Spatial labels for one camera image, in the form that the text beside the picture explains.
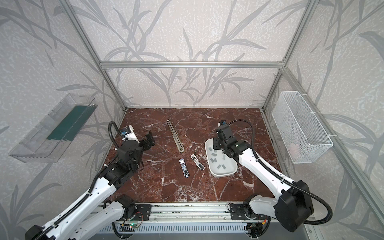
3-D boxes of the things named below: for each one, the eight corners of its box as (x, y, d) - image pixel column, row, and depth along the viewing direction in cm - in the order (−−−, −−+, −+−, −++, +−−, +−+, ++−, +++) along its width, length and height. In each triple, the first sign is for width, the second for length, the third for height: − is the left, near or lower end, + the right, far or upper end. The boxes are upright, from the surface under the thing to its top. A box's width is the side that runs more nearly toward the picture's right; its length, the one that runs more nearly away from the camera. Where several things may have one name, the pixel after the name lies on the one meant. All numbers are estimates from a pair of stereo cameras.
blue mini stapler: (185, 178, 87) (184, 176, 84) (179, 161, 94) (178, 159, 91) (190, 176, 88) (190, 174, 85) (184, 159, 94) (183, 157, 92)
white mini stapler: (202, 171, 89) (202, 169, 87) (190, 158, 95) (189, 155, 93) (205, 168, 91) (205, 166, 88) (193, 155, 96) (193, 153, 94)
